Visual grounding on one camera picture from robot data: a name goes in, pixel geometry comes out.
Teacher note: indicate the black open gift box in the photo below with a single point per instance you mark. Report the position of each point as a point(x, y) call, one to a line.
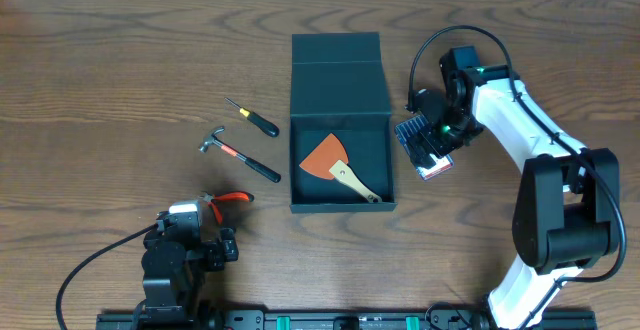
point(338, 87)

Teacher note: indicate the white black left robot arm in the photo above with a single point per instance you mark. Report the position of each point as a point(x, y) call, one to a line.
point(175, 297)

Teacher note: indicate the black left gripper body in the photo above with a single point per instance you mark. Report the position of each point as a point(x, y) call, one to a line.
point(226, 249)

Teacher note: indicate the red handled pliers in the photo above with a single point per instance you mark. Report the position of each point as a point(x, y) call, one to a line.
point(212, 201)

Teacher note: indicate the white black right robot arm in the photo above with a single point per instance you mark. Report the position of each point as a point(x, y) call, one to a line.
point(566, 215)

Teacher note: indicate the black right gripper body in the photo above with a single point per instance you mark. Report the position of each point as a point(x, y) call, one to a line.
point(440, 133)

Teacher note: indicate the small claw hammer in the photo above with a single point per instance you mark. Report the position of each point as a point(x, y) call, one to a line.
point(212, 140)

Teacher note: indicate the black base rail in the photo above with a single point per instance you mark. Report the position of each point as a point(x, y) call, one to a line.
point(437, 318)

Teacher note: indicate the black yellow screwdriver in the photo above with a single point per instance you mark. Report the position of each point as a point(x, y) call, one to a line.
point(264, 125)

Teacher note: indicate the blue precision screwdriver set case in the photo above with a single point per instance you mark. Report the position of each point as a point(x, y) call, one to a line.
point(410, 134)

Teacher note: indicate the orange scraper wooden handle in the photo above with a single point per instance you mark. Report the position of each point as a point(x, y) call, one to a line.
point(329, 161)

